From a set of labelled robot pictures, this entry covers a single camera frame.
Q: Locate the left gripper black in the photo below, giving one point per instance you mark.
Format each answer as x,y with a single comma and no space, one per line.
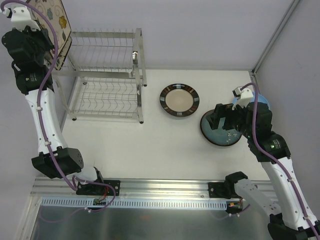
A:
46,40

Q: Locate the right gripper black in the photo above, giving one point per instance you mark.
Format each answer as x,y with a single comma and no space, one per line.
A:
225,118

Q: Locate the square floral plate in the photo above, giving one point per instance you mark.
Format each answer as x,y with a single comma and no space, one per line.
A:
55,13

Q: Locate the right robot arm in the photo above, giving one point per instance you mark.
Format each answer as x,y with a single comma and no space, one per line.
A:
290,218

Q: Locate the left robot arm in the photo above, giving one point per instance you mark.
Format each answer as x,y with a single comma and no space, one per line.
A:
55,158

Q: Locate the steel two-tier dish rack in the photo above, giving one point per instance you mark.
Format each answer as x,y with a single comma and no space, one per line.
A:
103,75

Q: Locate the teal round glazed plate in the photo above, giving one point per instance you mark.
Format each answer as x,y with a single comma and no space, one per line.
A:
219,136

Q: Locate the light blue round plate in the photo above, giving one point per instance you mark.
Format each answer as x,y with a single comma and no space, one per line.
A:
261,99

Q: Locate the round plate dark patterned rim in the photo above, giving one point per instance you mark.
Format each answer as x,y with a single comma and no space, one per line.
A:
179,100

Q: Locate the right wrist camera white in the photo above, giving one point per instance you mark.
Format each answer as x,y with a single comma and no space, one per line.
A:
243,97

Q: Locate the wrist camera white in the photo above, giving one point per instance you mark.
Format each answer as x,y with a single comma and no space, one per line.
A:
243,97
21,18

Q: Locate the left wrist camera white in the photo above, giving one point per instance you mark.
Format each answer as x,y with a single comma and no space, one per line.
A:
21,18

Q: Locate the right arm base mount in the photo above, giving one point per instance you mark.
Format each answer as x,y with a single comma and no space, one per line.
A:
217,190

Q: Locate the aluminium mounting rail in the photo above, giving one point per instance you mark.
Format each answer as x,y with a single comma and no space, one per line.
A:
131,188

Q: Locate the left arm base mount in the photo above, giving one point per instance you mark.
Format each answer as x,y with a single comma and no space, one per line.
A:
99,190

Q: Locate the white slotted cable duct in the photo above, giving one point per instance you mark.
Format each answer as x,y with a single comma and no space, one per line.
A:
176,204

